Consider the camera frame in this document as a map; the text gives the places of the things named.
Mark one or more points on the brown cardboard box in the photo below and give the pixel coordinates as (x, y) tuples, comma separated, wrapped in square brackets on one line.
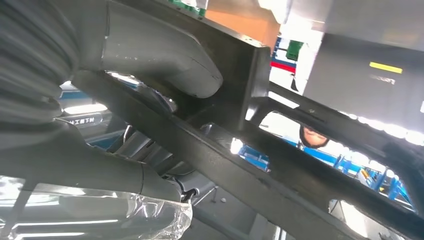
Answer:
[(245, 23)]

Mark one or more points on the dark case with yellow label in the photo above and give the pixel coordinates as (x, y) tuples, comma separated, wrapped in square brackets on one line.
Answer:
[(348, 82)]

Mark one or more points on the blue metal shelf rack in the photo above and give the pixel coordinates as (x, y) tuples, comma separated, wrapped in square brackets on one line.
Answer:
[(323, 157)]

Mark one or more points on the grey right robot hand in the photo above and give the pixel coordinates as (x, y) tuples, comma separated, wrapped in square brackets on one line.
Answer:
[(66, 165)]

